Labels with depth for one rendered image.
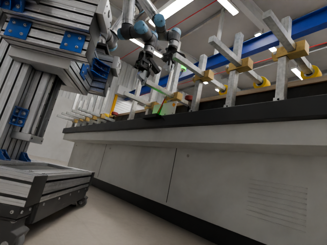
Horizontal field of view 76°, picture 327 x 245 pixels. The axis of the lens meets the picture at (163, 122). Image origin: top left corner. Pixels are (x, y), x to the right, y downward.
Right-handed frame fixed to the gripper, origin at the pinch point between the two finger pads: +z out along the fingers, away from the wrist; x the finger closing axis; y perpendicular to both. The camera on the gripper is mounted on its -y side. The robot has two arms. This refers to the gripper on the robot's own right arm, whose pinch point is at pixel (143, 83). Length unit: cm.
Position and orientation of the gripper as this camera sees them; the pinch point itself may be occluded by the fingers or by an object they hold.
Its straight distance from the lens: 134.4
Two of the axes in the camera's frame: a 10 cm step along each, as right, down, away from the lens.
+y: -7.5, -3.0, -5.9
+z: -2.0, 9.5, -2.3
